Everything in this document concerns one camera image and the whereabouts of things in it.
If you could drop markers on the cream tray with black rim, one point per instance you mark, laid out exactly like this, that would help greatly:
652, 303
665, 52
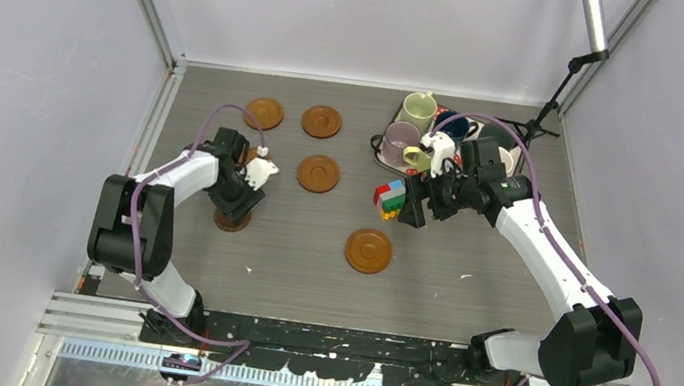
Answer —
522, 130

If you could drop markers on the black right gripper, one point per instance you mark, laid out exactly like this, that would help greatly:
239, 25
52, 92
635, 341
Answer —
417, 189

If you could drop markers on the light green mug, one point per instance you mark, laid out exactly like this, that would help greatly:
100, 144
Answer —
419, 109

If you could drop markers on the dark blue mug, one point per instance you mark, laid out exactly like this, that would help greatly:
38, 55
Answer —
458, 129

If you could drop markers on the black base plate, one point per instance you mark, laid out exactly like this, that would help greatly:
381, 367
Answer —
328, 352

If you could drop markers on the pink mug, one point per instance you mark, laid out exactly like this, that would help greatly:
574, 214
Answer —
507, 160

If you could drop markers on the lilac mug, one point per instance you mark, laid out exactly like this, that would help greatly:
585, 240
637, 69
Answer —
396, 137

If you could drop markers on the dark brown wooden coaster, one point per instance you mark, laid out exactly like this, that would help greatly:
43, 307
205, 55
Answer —
225, 224

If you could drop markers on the aluminium front rail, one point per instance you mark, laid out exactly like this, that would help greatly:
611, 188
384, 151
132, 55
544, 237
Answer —
106, 330

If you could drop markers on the multicolour toy brick block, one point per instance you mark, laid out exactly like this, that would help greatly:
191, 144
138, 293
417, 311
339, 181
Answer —
389, 199

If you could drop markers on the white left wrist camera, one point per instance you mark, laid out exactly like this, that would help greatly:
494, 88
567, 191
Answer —
258, 172

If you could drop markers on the cream mug yellow handle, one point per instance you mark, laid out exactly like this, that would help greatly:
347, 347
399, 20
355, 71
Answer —
419, 157

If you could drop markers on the dark green mug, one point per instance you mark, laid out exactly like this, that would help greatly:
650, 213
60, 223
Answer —
502, 135

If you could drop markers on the silver pole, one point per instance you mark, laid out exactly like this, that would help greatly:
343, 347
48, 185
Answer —
595, 26

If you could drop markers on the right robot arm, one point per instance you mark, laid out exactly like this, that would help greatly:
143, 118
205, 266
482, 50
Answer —
590, 341

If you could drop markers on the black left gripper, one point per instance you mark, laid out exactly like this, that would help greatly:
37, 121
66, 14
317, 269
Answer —
238, 210

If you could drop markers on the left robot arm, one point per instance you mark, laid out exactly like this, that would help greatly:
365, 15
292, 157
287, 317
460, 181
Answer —
133, 227

